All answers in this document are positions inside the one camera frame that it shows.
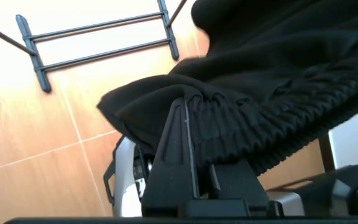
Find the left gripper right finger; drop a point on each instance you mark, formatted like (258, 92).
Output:
(235, 183)

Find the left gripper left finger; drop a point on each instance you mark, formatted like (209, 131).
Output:
(169, 174)

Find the black shorts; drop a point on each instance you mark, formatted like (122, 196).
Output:
(259, 77)

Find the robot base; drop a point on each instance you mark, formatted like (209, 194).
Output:
(126, 174)

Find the black clothes rack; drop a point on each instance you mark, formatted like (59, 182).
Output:
(36, 62)

